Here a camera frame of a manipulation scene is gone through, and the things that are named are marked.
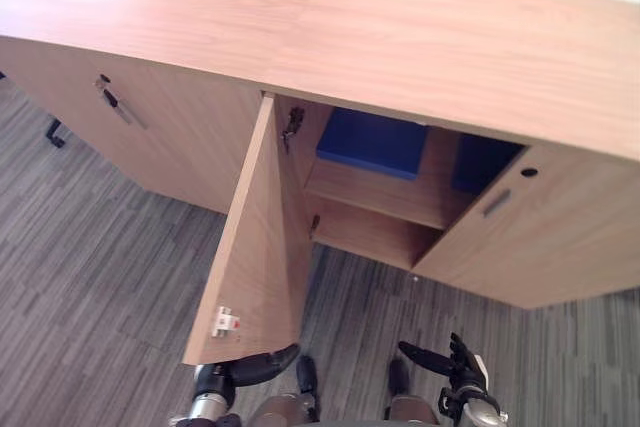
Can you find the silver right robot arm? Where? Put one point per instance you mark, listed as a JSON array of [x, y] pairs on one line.
[[475, 407]]

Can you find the wooden cabinet door with keyhole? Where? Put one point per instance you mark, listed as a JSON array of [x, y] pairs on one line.
[[550, 242]]

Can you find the metal door hinge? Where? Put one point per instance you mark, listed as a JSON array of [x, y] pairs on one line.
[[294, 122]]

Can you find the key with black tag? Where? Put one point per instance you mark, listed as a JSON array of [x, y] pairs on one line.
[[106, 92]]

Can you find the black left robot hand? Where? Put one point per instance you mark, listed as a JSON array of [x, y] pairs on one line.
[[260, 367]]

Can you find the black round keyhole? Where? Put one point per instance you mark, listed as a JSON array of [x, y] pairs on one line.
[[528, 172]]

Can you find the wooden cabinet door with key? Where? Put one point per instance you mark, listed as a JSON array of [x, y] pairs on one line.
[[180, 132]]

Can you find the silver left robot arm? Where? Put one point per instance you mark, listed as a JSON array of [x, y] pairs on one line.
[[207, 397]]

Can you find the white door lock latch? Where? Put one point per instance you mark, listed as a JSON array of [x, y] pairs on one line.
[[225, 322]]

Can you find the wooden cabinet shelf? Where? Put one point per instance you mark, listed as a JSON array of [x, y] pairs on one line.
[[380, 197]]

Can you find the wooden office cabinet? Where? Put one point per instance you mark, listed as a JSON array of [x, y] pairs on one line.
[[350, 22]]

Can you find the right robot leg with foot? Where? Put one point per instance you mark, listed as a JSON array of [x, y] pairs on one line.
[[405, 397]]

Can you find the open wooden cabinet door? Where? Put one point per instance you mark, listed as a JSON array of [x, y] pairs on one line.
[[260, 247]]

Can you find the blue folder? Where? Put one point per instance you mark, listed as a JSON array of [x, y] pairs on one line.
[[372, 147], [480, 167]]

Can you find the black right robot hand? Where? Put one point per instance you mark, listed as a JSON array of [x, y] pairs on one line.
[[462, 367]]

